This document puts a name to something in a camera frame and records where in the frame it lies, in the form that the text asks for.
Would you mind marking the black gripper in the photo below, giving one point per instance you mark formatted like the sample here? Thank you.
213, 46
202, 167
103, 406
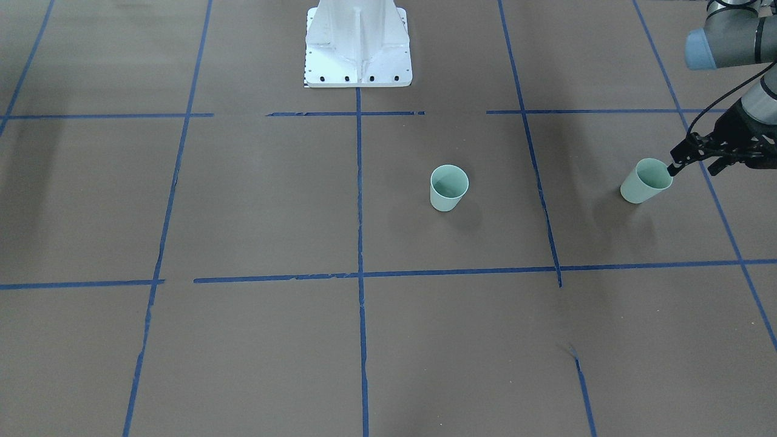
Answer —
739, 125

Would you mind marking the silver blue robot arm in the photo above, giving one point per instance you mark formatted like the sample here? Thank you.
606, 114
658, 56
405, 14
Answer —
734, 34

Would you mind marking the mint green cup carried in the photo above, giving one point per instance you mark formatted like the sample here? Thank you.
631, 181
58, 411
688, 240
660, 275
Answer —
648, 178

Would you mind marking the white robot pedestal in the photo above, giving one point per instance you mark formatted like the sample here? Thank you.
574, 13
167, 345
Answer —
357, 44

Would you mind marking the mint green cup centre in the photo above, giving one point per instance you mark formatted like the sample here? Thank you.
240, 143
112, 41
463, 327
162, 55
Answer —
448, 185

